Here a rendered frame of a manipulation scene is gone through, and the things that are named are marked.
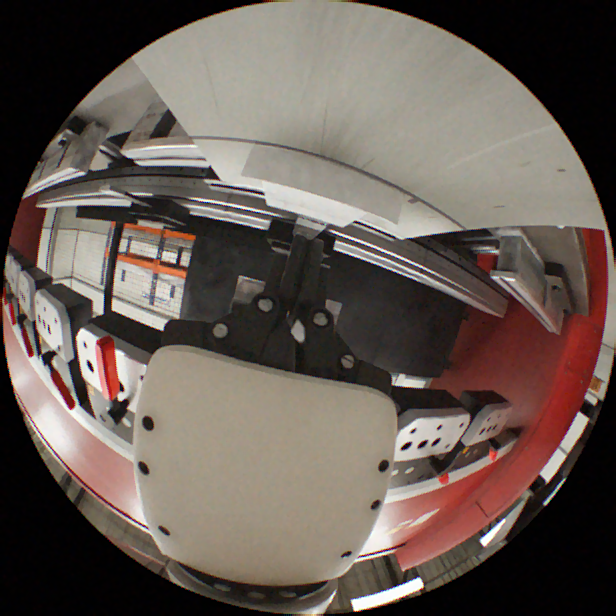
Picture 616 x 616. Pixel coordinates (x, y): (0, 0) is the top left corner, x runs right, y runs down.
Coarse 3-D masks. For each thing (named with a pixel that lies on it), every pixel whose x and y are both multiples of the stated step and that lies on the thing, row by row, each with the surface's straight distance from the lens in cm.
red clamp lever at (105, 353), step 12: (108, 336) 22; (96, 348) 21; (108, 348) 21; (96, 360) 22; (108, 360) 22; (108, 372) 22; (108, 384) 23; (108, 396) 24; (120, 408) 26; (108, 420) 26; (120, 420) 26
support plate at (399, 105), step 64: (320, 0) 6; (192, 64) 9; (256, 64) 8; (320, 64) 7; (384, 64) 7; (448, 64) 7; (192, 128) 13; (256, 128) 11; (320, 128) 10; (384, 128) 9; (448, 128) 8; (512, 128) 8; (448, 192) 12; (512, 192) 11; (576, 192) 10
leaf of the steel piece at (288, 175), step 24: (264, 144) 12; (264, 168) 12; (288, 168) 11; (312, 168) 12; (336, 168) 12; (264, 192) 20; (288, 192) 18; (312, 192) 11; (336, 192) 11; (360, 192) 12; (384, 192) 12; (336, 216) 21; (360, 216) 19; (384, 216) 12
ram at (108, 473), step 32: (32, 384) 85; (32, 416) 154; (64, 416) 59; (64, 448) 97; (96, 448) 53; (128, 448) 38; (96, 480) 89; (128, 480) 54; (480, 480) 91; (128, 512) 107; (384, 512) 52; (416, 512) 68; (448, 512) 108; (384, 544) 107
